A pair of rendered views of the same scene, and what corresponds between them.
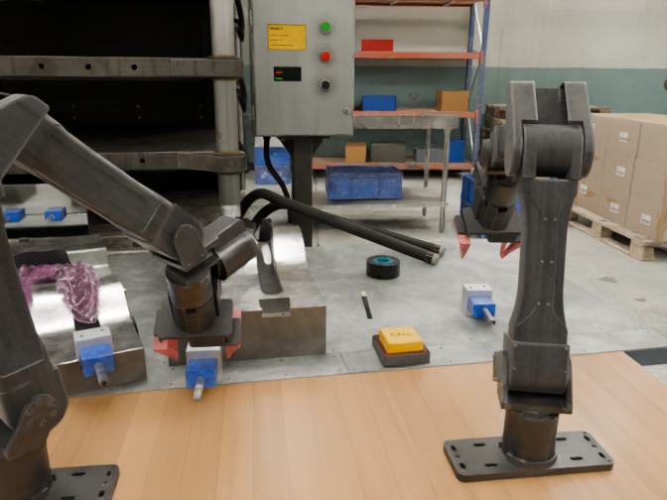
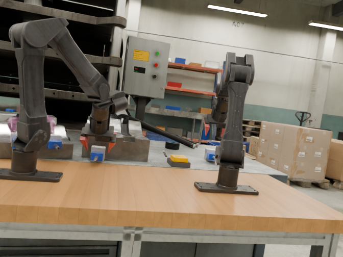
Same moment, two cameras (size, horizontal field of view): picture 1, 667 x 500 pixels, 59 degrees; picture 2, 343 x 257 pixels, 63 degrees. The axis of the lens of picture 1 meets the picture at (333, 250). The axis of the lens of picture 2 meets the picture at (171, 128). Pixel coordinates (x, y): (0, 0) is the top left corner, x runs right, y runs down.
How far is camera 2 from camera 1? 0.32 m
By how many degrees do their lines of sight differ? 13
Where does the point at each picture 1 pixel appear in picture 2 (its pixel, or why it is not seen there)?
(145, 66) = not seen: hidden behind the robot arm
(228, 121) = (113, 83)
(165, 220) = (97, 79)
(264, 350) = (122, 156)
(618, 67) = (276, 107)
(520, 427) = (224, 172)
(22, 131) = (58, 28)
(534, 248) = (232, 106)
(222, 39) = (115, 50)
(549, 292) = (237, 122)
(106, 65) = not seen: hidden behind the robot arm
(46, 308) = not seen: hidden behind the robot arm
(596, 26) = (267, 88)
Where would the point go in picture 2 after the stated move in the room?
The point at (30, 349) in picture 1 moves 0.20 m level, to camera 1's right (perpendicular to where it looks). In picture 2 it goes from (41, 110) to (116, 120)
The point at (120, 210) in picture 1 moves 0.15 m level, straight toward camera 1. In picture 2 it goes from (82, 70) to (90, 67)
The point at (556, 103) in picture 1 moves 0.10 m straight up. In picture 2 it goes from (243, 61) to (247, 33)
